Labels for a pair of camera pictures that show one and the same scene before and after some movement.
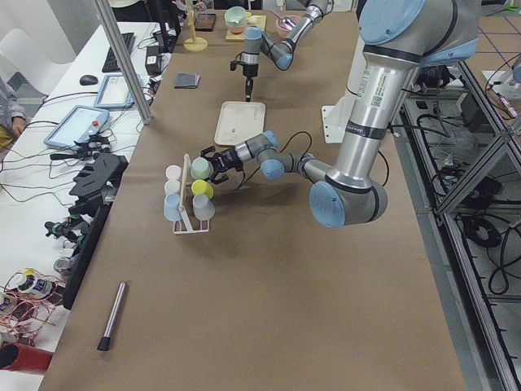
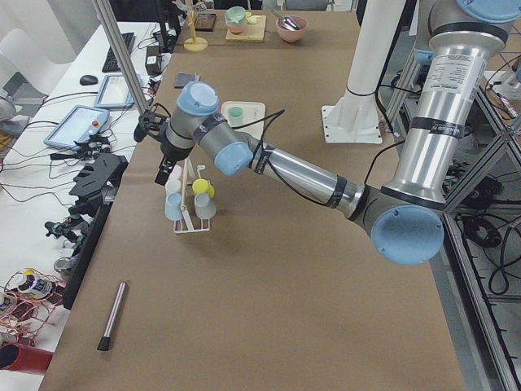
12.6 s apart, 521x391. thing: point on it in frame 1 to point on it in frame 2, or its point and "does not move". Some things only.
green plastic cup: (201, 169) to (235, 116)
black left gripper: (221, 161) to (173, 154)
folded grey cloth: (187, 80) does not move
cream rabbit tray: (238, 121) does not move
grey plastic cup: (202, 207) does not move
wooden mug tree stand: (194, 44) does not move
